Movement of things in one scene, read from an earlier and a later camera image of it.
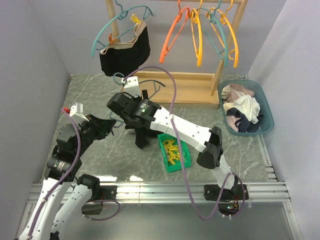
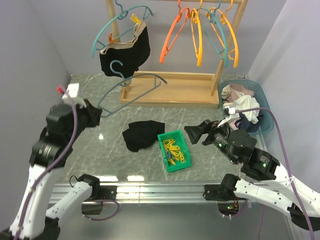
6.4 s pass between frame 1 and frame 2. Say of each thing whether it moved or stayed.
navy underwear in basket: stayed
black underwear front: moved
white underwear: stayed
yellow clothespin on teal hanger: stayed
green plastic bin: stayed
